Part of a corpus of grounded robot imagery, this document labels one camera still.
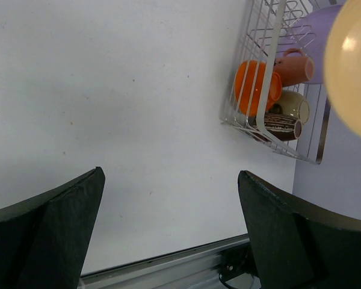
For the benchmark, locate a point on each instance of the dark brown mug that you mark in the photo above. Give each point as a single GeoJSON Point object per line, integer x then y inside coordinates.
{"type": "Point", "coordinates": [285, 128]}

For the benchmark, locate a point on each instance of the beige ceramic bowl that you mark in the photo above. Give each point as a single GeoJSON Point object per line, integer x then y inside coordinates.
{"type": "Point", "coordinates": [292, 104]}

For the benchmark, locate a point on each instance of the purple plastic plate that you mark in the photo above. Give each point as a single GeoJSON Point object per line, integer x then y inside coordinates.
{"type": "Point", "coordinates": [310, 34]}

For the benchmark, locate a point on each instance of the wire dish rack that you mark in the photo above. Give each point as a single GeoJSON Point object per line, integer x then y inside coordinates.
{"type": "Point", "coordinates": [263, 24]}

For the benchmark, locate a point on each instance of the aluminium mounting rail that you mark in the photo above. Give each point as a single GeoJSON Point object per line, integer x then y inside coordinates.
{"type": "Point", "coordinates": [196, 267]}

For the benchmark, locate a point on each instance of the pink coffee mug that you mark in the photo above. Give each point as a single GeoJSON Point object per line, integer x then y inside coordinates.
{"type": "Point", "coordinates": [294, 67]}

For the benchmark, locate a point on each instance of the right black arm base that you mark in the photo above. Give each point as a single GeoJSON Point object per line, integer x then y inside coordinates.
{"type": "Point", "coordinates": [237, 261]}

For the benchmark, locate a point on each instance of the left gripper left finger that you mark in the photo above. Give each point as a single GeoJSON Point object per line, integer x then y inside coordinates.
{"type": "Point", "coordinates": [44, 239]}

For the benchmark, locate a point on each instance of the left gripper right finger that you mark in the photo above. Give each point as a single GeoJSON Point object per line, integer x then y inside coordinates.
{"type": "Point", "coordinates": [295, 243]}

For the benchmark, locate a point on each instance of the orange white bowl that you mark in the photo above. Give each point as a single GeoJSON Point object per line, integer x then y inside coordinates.
{"type": "Point", "coordinates": [248, 85]}

